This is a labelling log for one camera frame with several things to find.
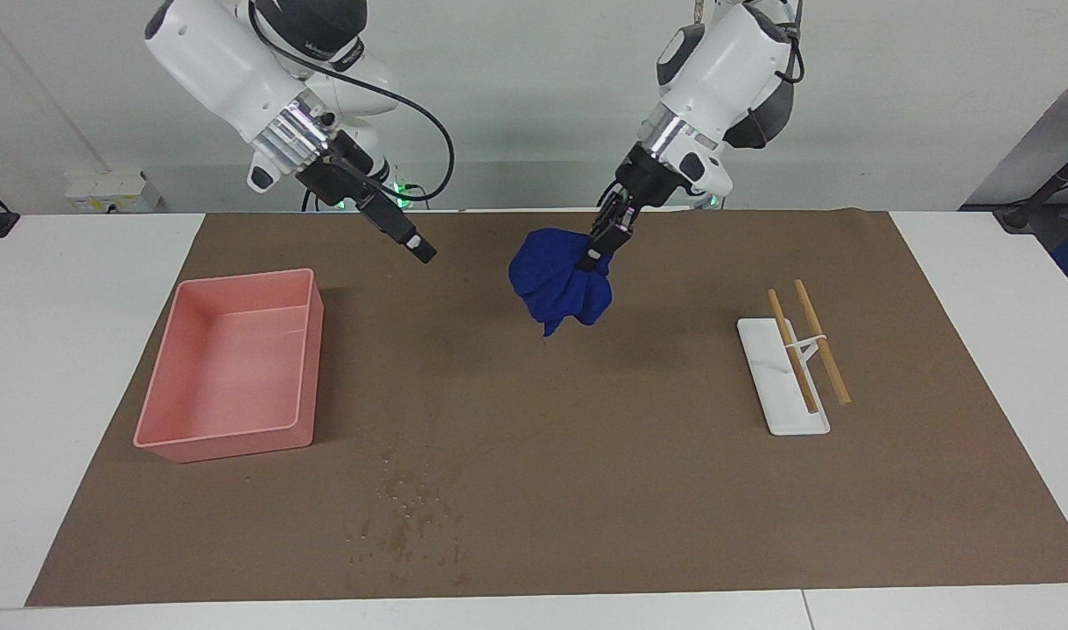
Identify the wooden rack rod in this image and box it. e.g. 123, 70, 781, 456
793, 279, 852, 407
767, 289, 820, 415

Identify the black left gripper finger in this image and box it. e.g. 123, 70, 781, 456
596, 205, 639, 269
577, 196, 628, 270

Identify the blue towel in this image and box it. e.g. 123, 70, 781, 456
509, 227, 614, 338

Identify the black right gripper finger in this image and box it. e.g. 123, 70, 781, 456
355, 192, 438, 265

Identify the white towel rack stand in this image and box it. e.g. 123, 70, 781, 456
736, 317, 832, 437

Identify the pink plastic bin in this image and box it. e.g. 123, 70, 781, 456
133, 268, 325, 464

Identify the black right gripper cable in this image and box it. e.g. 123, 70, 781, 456
248, 0, 457, 205

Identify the brown table mat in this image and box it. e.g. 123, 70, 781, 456
25, 208, 1068, 607

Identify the black stand leg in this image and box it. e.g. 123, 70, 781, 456
994, 140, 1068, 234

